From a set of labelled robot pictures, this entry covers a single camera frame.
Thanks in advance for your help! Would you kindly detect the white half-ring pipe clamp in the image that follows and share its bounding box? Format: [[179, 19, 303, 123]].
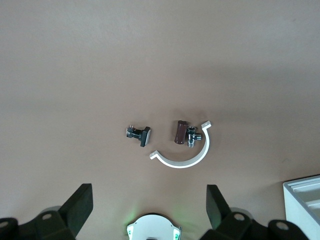
[[149, 120, 213, 169]]

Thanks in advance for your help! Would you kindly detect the small brown connector block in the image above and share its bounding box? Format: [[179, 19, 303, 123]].
[[173, 119, 203, 148]]

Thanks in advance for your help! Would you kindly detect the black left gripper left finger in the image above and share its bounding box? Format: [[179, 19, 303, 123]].
[[0, 183, 94, 240]]

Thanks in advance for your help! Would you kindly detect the brown table mat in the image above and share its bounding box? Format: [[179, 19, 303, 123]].
[[0, 0, 320, 240]]

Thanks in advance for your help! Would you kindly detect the black square push button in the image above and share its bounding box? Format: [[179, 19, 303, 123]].
[[124, 125, 153, 148]]

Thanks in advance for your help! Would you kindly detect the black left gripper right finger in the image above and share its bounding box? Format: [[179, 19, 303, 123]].
[[201, 184, 311, 240]]

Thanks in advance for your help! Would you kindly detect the white drawer cabinet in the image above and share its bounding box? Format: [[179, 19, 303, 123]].
[[282, 174, 320, 240]]

